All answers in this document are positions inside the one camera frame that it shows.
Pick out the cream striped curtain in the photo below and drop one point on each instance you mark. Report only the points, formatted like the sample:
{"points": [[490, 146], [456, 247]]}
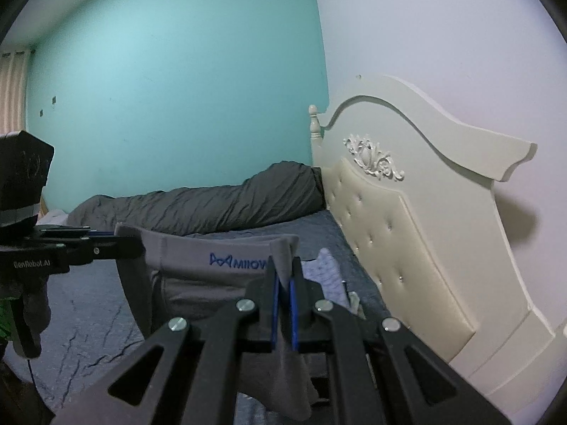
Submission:
{"points": [[13, 93]]}

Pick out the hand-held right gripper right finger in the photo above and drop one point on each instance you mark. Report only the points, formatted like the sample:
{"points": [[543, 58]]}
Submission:
{"points": [[294, 314]]}

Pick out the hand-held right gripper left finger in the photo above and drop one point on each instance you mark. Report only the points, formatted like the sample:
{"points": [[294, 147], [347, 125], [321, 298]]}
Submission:
{"points": [[275, 310]]}

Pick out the grey underwear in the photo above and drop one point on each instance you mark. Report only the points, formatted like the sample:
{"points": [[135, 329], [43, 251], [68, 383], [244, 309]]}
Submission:
{"points": [[199, 283]]}

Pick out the light grey pillow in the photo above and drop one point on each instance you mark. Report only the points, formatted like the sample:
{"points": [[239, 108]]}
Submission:
{"points": [[55, 218]]}

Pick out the blue patterned folded cloth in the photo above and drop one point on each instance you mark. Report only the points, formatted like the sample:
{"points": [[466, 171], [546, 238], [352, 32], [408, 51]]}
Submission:
{"points": [[330, 272]]}

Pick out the person's green patterned clothing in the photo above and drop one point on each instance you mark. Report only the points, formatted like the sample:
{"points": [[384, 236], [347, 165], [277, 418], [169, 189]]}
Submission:
{"points": [[5, 318]]}

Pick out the cream tufted headboard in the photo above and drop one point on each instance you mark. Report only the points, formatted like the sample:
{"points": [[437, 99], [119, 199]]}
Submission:
{"points": [[398, 230]]}

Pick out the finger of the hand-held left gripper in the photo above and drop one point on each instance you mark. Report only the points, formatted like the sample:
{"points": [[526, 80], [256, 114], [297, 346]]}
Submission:
{"points": [[106, 250], [66, 231]]}

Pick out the dark grey rolled duvet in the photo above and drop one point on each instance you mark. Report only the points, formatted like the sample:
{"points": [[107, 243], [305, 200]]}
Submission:
{"points": [[199, 206]]}

